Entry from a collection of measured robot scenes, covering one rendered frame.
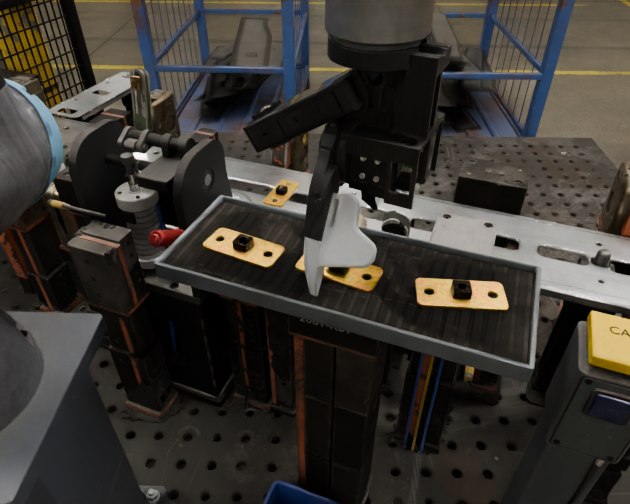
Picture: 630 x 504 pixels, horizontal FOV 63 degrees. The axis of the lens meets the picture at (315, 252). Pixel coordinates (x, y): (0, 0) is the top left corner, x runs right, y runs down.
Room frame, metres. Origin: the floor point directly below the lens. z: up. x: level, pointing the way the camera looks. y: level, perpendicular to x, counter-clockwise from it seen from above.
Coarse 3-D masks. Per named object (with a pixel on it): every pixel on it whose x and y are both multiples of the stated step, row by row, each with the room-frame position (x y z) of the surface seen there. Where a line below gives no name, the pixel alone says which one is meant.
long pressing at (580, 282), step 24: (72, 120) 1.11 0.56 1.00; (240, 168) 0.88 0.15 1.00; (264, 168) 0.88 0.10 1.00; (240, 192) 0.80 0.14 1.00; (360, 192) 0.80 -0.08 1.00; (432, 216) 0.72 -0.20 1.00; (480, 216) 0.72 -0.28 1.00; (504, 216) 0.72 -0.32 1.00; (528, 240) 0.65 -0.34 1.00; (552, 240) 0.65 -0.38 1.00; (576, 240) 0.65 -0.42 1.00; (600, 240) 0.65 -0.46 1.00; (624, 240) 0.65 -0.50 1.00; (552, 264) 0.59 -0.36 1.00; (576, 264) 0.59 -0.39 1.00; (552, 288) 0.54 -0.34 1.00; (576, 288) 0.54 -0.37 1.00; (600, 288) 0.54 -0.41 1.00; (624, 288) 0.54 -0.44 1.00; (624, 312) 0.50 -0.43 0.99
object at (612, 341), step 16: (592, 320) 0.33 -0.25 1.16; (608, 320) 0.33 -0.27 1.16; (624, 320) 0.33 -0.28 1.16; (592, 336) 0.31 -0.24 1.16; (608, 336) 0.31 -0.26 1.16; (624, 336) 0.31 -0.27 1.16; (592, 352) 0.29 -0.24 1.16; (608, 352) 0.29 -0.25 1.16; (624, 352) 0.29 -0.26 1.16; (608, 368) 0.28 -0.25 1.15; (624, 368) 0.27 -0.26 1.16
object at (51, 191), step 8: (48, 192) 0.69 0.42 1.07; (56, 192) 0.69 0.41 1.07; (48, 208) 0.69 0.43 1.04; (56, 208) 0.69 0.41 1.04; (56, 216) 0.69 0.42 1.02; (64, 216) 0.68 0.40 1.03; (56, 224) 0.69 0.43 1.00; (64, 224) 0.68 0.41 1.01; (72, 224) 0.68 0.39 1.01; (64, 232) 0.69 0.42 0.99; (72, 232) 0.68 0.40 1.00; (64, 240) 0.69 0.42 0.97; (64, 248) 0.69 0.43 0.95; (80, 280) 0.70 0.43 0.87; (88, 304) 0.70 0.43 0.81; (88, 312) 0.69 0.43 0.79; (96, 312) 0.69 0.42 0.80; (104, 336) 0.69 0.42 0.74; (104, 344) 0.68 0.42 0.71
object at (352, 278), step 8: (296, 264) 0.40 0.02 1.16; (304, 264) 0.40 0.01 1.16; (304, 272) 0.39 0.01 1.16; (328, 272) 0.39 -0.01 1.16; (336, 272) 0.39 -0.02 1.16; (344, 272) 0.39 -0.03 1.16; (352, 272) 0.39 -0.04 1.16; (360, 272) 0.39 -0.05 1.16; (368, 272) 0.39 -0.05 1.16; (376, 272) 0.39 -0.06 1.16; (328, 280) 0.38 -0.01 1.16; (336, 280) 0.38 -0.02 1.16; (344, 280) 0.38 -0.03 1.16; (352, 280) 0.38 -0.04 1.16; (360, 280) 0.38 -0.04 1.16; (368, 280) 0.38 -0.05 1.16; (376, 280) 0.38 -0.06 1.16; (360, 288) 0.36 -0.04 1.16; (368, 288) 0.36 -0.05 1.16
